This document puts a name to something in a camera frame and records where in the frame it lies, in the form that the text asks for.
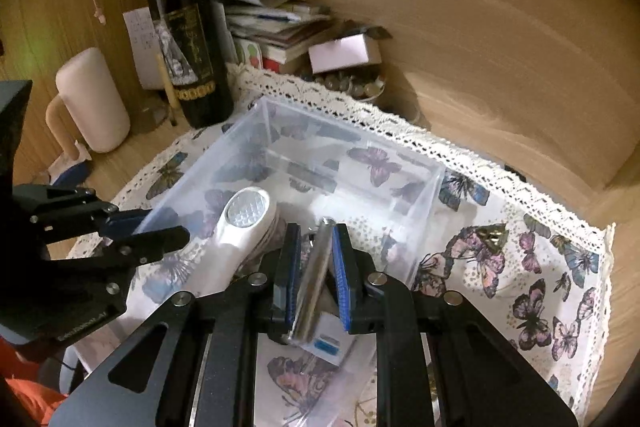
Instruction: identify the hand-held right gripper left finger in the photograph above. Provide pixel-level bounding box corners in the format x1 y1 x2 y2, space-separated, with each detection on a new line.
47 222 303 427

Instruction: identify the bowl of brown beads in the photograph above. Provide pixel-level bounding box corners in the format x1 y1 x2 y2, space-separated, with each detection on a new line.
300 67 388 102

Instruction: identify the stack of books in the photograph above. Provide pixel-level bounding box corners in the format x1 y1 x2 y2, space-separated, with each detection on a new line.
225 2 333 72

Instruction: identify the orange clothing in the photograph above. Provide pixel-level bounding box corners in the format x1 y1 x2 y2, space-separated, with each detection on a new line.
0 337 68 427

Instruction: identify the dark wine bottle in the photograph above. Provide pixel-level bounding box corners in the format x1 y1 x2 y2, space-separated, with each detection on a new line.
146 0 235 128

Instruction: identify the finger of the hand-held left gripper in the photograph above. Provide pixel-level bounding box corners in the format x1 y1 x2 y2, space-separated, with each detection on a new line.
50 226 192 266
15 186 152 238

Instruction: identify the silver metal cylinder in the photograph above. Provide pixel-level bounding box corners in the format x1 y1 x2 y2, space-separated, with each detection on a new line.
280 217 337 347

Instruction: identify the pale wooden stick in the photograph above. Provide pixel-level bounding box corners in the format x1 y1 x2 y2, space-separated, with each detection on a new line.
156 53 178 128

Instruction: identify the small white cardboard box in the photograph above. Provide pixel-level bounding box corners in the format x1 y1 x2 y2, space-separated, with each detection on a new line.
307 33 383 75

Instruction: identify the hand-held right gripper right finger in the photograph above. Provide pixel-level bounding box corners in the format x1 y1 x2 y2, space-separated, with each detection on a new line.
327 223 581 427

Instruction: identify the white foot file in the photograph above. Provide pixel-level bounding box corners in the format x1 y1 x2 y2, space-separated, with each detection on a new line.
200 187 288 279

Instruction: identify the clear bag with blue label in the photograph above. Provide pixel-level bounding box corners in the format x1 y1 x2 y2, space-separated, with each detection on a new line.
280 312 362 427

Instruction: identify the white handwritten note sheet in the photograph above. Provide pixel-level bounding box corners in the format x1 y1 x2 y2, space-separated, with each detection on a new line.
122 7 166 90

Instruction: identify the clear plastic storage box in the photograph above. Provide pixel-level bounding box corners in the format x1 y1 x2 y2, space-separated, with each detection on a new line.
135 96 447 293

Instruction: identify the butterfly print lace tablecloth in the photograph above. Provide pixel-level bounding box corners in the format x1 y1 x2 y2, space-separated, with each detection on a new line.
67 62 616 427

